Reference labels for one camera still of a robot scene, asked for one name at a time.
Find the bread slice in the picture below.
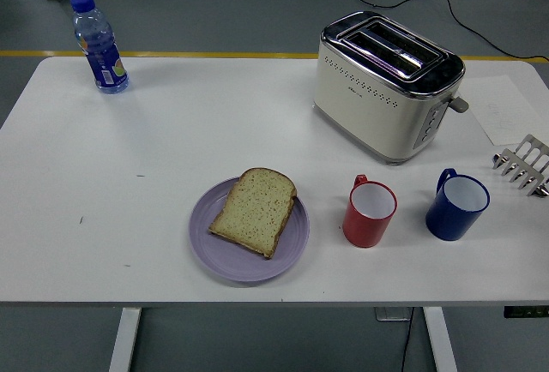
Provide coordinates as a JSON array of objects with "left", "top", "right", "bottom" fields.
[{"left": 208, "top": 167, "right": 299, "bottom": 261}]

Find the silver toast rack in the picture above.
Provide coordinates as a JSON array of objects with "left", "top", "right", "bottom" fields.
[{"left": 492, "top": 134, "right": 549, "bottom": 198}]

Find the black cable under table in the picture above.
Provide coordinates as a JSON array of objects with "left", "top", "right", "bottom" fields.
[{"left": 396, "top": 307, "right": 415, "bottom": 372}]

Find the white table leg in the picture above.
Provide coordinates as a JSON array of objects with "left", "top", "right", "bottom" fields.
[
  {"left": 422, "top": 306, "right": 459, "bottom": 372},
  {"left": 107, "top": 307, "right": 142, "bottom": 372}
]

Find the black table control panel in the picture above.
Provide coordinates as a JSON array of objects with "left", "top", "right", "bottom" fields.
[{"left": 504, "top": 304, "right": 549, "bottom": 319}]

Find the cream silver toaster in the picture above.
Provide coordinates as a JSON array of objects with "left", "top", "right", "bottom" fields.
[{"left": 311, "top": 10, "right": 471, "bottom": 166}]

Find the purple plate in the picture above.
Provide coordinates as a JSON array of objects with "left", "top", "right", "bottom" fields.
[{"left": 188, "top": 177, "right": 311, "bottom": 284}]

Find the red mug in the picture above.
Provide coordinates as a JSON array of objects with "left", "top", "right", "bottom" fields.
[{"left": 341, "top": 173, "right": 399, "bottom": 249}]

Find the clear bracket under table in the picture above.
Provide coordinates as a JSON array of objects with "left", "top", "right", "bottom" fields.
[{"left": 375, "top": 306, "right": 413, "bottom": 322}]

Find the blue capped water bottle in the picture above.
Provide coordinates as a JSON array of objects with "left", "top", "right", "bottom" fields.
[{"left": 70, "top": 0, "right": 130, "bottom": 95}]

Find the thick black floor cable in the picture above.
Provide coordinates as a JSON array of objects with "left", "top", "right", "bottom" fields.
[{"left": 338, "top": 0, "right": 549, "bottom": 64}]

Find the blue mug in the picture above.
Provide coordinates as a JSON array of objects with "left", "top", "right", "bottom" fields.
[{"left": 425, "top": 168, "right": 492, "bottom": 243}]

